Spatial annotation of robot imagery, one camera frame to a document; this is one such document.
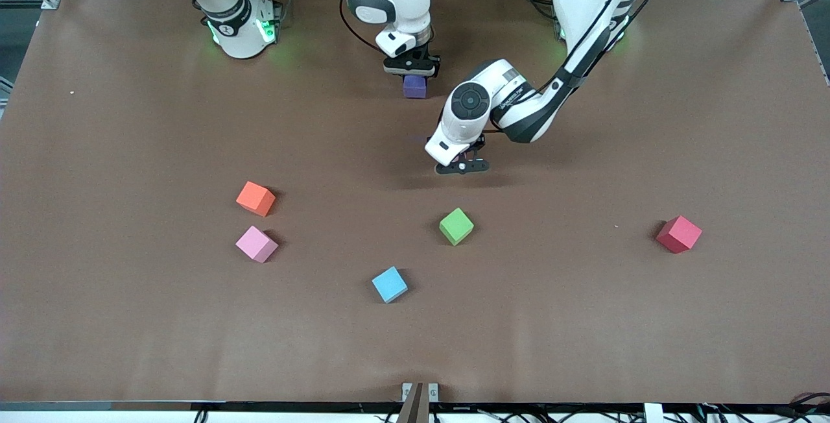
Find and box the green foam block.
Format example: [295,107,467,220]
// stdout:
[439,208,475,247]

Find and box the blue foam block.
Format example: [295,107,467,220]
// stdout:
[372,266,409,304]

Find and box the pink foam block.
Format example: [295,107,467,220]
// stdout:
[235,226,279,263]

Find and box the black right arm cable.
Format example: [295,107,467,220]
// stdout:
[339,0,386,55]

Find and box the red foam block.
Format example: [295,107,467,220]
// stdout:
[656,215,703,254]

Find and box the grey metal bracket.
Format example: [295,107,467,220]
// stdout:
[401,381,440,404]

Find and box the orange foam block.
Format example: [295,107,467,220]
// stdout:
[236,181,277,218]

